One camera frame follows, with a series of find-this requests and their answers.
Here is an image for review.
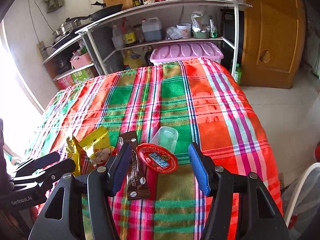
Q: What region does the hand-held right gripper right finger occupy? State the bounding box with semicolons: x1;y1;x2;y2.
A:
188;142;292;240

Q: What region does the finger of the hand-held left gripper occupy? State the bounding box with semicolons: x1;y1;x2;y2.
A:
12;158;77;193
11;151;60;178

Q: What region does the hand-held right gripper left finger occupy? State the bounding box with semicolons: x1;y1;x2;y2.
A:
29;142;133;240

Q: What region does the brown snack bar wrapper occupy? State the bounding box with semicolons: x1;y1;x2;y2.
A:
119;131;152;201

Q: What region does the yellow snack packet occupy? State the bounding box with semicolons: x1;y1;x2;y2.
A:
78;126;118;168

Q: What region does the red lidded sauce cup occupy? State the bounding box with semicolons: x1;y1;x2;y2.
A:
136;142;179;174

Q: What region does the white trash bin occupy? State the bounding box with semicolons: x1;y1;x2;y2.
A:
284;162;320;233

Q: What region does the golden snack packet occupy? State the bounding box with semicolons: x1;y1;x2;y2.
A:
65;135;82;177

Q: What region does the clear plastic cup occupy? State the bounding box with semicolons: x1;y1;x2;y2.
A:
149;126;179;153

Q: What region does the plaid blanket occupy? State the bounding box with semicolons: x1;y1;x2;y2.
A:
24;57;284;240

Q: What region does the green cardboard box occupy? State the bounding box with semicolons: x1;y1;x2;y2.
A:
70;67;95;83

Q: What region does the black cooking pot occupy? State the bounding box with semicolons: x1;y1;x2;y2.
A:
54;55;73;74

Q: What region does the green drink bottle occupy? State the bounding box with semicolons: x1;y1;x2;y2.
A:
234;64;242;85

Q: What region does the yellow cooking oil bottle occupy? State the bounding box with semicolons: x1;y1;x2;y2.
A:
123;49;143;70

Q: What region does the pink plastic basket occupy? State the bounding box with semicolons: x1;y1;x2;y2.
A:
70;52;92;69

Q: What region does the white power strip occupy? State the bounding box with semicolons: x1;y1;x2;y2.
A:
37;41;48;60

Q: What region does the pink lid storage box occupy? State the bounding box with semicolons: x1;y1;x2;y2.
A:
150;42;223;67

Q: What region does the clear bin liner bag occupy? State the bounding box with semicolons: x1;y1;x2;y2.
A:
290;170;320;233

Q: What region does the black induction cooker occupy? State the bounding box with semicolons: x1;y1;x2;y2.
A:
51;27;84;49

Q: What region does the white metal shelf rack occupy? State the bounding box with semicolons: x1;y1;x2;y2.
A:
42;0;253;85

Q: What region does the clear plastic bottle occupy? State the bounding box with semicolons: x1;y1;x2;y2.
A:
111;24;125;50

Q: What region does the green bowl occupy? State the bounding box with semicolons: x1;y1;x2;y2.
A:
192;30;210;39

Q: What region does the yellow label sauce bottle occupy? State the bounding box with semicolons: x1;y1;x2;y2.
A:
122;17;137;47

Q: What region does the crumpled clear plastic bag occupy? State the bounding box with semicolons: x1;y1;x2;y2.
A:
165;27;184;40

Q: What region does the steel steamer pot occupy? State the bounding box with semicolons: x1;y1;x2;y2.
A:
52;17;83;39

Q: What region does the white plastic tub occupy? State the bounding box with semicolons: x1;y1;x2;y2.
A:
176;24;192;38

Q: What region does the green white packet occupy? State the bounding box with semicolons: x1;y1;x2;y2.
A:
209;16;219;38

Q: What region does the plastic jug dark liquid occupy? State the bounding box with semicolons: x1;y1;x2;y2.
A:
141;17;163;42

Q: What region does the plastic food bag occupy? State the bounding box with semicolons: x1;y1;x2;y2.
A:
191;11;212;33

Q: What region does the black frying pan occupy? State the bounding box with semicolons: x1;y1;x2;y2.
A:
66;1;123;22

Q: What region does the wooden door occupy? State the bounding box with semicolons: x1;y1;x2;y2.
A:
240;0;307;89

